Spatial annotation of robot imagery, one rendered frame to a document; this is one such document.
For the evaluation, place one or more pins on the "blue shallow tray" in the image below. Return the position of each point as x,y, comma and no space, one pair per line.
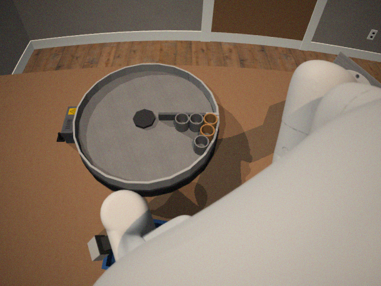
110,260

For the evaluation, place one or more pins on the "bronze bushing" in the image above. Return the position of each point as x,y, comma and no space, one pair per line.
210,117
207,129

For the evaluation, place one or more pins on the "grey metal bushing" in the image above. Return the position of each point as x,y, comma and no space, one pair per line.
200,139
195,117
182,117

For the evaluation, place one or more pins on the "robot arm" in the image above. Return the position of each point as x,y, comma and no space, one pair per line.
311,218

